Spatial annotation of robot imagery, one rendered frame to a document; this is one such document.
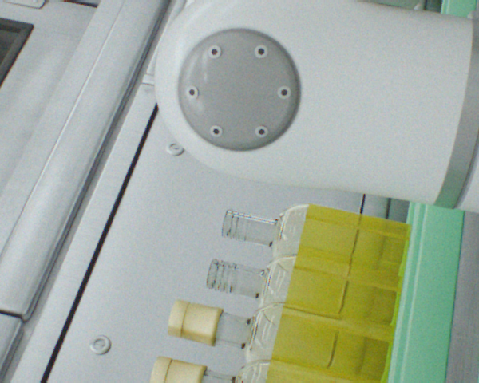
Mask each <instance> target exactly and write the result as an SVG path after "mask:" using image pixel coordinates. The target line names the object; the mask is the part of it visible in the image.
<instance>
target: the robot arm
mask: <svg viewBox="0 0 479 383"><path fill-rule="evenodd" d="M420 1H421V0H194V1H193V2H191V3H190V4H189V5H188V6H187V7H186V8H185V9H184V10H183V11H182V12H181V13H180V14H179V15H178V17H177V18H176V19H175V20H174V21H173V22H172V24H171V25H170V26H169V28H168V30H167V32H166V35H165V37H164V40H163V41H162V43H161V45H160V49H159V52H158V55H157V59H156V67H155V75H154V85H155V93H156V101H157V104H158V106H159V110H160V114H161V115H162V117H163V119H164V122H165V124H166V125H167V127H168V130H169V131H170V133H171V134H172V136H173V137H175V139H176V140H177V141H178V142H179V144H180V145H181V146H182V147H183V148H184V149H185V150H186V151H187V152H189V153H190V154H191V156H193V157H194V158H195V159H197V160H199V161H200V162H202V163H204V164H206V165H207V166H209V167H211V168H213V169H214V170H216V171H218V172H222V173H223V174H226V175H229V176H232V177H235V178H237V179H241V180H246V181H250V182H259V183H264V184H275V185H282V186H290V187H300V188H318V189H327V190H336V191H344V192H356V193H362V194H368V195H377V196H382V197H387V198H392V199H400V200H405V201H410V202H414V203H421V204H425V205H434V206H439V207H445V208H449V209H454V208H455V209H459V210H463V211H471V212H475V213H479V19H475V18H466V17H462V16H457V15H452V14H443V13H434V12H429V11H424V10H416V9H414V8H415V7H416V6H417V5H418V3H419V2H420Z"/></svg>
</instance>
